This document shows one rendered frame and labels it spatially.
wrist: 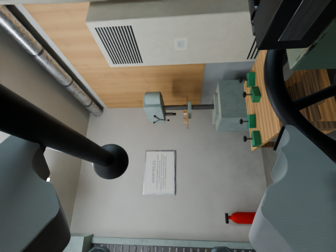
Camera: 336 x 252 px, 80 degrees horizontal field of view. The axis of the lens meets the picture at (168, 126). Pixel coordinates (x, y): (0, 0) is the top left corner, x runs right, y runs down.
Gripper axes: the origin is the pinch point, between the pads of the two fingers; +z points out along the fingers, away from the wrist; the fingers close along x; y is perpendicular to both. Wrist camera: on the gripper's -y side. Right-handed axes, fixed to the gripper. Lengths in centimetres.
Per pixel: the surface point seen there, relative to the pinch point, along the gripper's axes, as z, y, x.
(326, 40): 9.0, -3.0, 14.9
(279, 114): 15.3, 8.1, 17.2
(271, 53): 22.5, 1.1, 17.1
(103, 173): 2.8, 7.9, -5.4
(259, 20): 10.9, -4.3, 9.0
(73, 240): 125, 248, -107
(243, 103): 188, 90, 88
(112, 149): 4.3, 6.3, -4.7
